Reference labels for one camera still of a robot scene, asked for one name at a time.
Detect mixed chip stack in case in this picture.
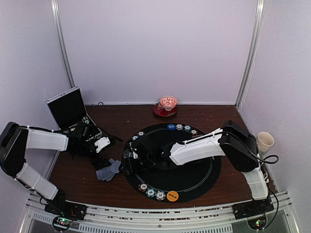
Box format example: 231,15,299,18
82,116,89,124

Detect grey playing card deck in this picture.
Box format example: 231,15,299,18
96,159,121,181

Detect red white patterned bowl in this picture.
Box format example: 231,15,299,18
159,96,178,111

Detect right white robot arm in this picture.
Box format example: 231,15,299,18
121,120,271,215

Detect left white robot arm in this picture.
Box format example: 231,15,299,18
0,122,121,216

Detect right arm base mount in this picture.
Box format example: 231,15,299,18
232,200,274,232

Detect blue small blind button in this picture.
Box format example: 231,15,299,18
167,123,176,131

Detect orange big blind button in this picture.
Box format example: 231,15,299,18
166,191,179,202

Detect right aluminium frame post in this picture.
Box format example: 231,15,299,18
235,0,266,109

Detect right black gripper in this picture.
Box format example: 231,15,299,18
119,155,156,175

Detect black round poker mat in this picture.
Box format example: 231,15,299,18
125,123,222,202

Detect dark red saucer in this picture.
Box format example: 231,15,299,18
153,102,177,117

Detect aluminium poker case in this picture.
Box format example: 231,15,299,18
47,86,96,134

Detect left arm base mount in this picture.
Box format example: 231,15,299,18
44,201,87,233

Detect front aluminium rail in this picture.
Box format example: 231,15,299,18
17,196,303,233

